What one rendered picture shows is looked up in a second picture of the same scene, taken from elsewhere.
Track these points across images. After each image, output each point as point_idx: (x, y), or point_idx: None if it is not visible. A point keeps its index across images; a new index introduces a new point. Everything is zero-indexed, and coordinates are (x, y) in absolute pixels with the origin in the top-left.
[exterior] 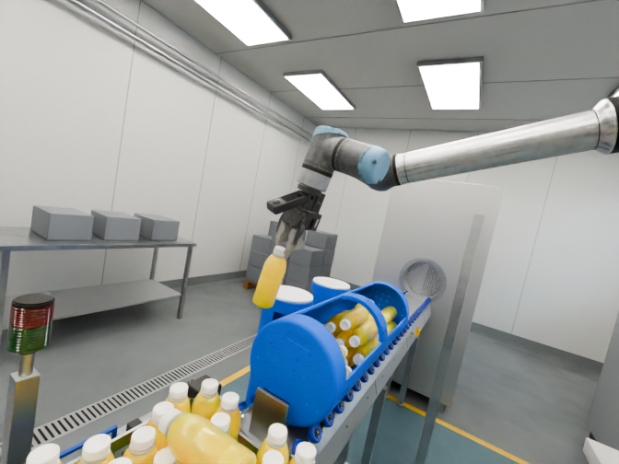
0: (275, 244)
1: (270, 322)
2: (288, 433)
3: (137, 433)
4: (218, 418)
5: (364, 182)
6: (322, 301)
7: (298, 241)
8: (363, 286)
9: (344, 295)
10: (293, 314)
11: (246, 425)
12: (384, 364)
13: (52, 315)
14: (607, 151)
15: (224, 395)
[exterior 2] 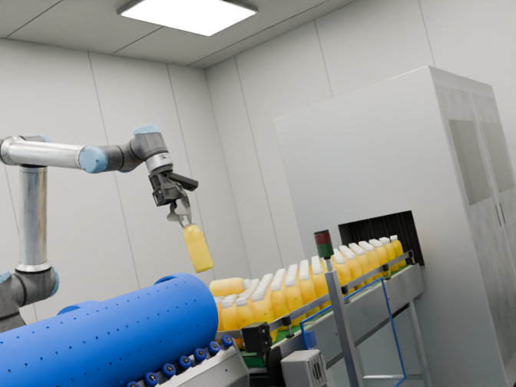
0: (191, 216)
1: (199, 279)
2: (190, 358)
3: (262, 288)
4: (229, 297)
5: (123, 169)
6: (133, 297)
7: (173, 214)
8: (20, 327)
9: (97, 301)
10: (179, 277)
11: (221, 351)
12: None
13: (315, 241)
14: (18, 165)
15: (229, 299)
